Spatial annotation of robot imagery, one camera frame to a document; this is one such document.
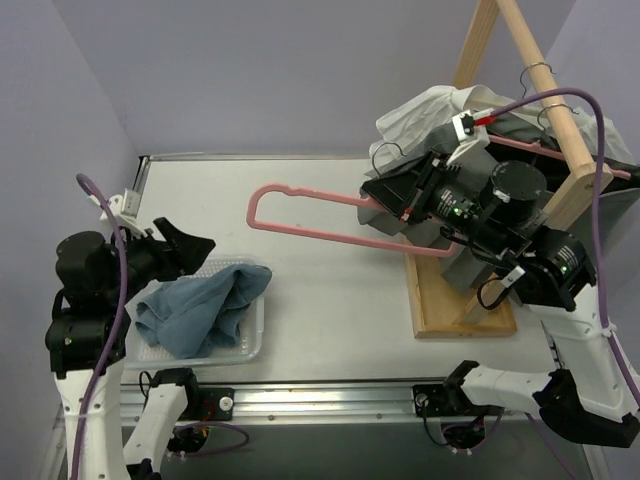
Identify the wooden hanger with metal hook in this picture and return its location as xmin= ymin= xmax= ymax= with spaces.
xmin=479 ymin=62 xmax=556 ymax=114

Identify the white plastic basket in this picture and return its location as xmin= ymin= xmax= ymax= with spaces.
xmin=126 ymin=255 xmax=266 ymax=370

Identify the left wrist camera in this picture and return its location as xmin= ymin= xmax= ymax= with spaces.
xmin=106 ymin=189 xmax=141 ymax=231

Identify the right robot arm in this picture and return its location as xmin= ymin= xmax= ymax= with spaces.
xmin=362 ymin=154 xmax=639 ymax=448

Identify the blue denim skirt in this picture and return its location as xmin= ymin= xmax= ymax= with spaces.
xmin=135 ymin=263 xmax=272 ymax=360

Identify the pink hanger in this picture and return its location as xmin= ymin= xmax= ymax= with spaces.
xmin=486 ymin=113 xmax=639 ymax=191
xmin=246 ymin=156 xmax=457 ymax=258

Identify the wooden clothes rack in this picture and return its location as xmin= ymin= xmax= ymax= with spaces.
xmin=402 ymin=0 xmax=615 ymax=340

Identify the white skirt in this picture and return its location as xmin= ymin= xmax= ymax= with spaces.
xmin=369 ymin=84 xmax=637 ymax=171

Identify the aluminium front rail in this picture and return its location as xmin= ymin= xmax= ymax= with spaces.
xmin=119 ymin=382 xmax=556 ymax=421

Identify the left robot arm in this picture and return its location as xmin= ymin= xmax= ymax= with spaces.
xmin=45 ymin=217 xmax=215 ymax=479

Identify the grey pleated skirt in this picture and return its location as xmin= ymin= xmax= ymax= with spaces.
xmin=357 ymin=107 xmax=640 ymax=296

